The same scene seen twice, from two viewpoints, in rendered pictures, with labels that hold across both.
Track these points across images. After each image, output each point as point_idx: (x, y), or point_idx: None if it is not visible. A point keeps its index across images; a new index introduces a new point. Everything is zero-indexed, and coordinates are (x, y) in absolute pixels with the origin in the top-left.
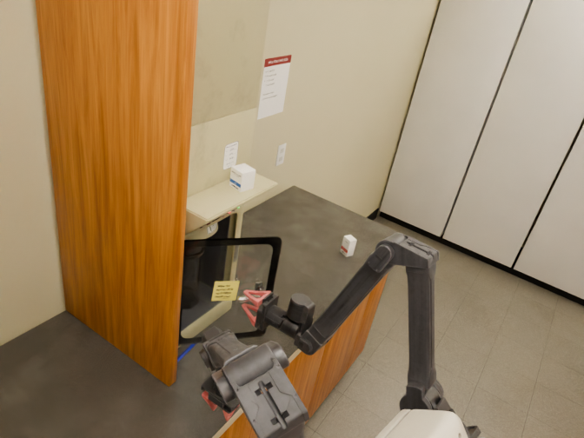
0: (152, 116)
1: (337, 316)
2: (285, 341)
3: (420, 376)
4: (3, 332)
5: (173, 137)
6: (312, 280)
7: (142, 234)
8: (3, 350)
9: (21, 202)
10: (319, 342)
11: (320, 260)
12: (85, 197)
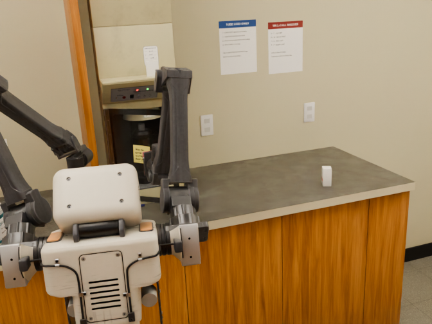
0: (69, 14)
1: (159, 145)
2: (200, 217)
3: (170, 173)
4: (48, 185)
5: (71, 22)
6: (270, 193)
7: (80, 98)
8: (41, 192)
9: (58, 99)
10: (154, 171)
11: (294, 185)
12: (76, 89)
